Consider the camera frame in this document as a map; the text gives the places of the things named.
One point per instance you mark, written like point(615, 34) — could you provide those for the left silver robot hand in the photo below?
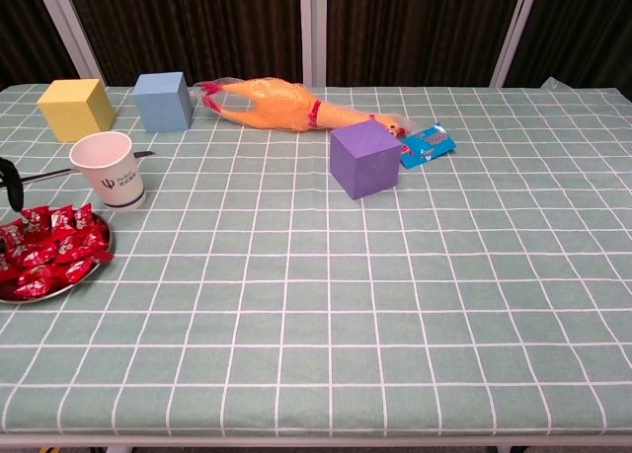
point(15, 186)

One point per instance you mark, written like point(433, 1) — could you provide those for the white paper cup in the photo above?
point(118, 181)

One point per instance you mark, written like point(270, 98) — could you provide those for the silver table knife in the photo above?
point(44, 175)

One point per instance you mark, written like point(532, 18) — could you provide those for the yellow foam cube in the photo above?
point(74, 112)

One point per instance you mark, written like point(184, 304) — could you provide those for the metal bowl of red candies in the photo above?
point(104, 226)

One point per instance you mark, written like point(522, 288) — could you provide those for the dark brown partition panel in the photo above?
point(197, 28)
point(582, 28)
point(24, 28)
point(419, 28)

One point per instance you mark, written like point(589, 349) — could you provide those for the light blue foam cube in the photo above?
point(160, 105)

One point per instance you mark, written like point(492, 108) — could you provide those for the orange rubber chicken toy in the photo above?
point(276, 105)

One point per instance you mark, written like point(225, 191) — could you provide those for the green checked tablecloth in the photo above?
point(345, 300)

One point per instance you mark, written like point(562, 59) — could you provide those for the purple foam cube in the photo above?
point(365, 162)

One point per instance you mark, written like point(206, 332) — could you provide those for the blue snack packet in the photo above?
point(427, 144)

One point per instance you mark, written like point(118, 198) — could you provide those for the white partition frame post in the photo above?
point(70, 28)
point(516, 28)
point(313, 28)

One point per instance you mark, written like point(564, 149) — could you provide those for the white table frame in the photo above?
point(316, 444)

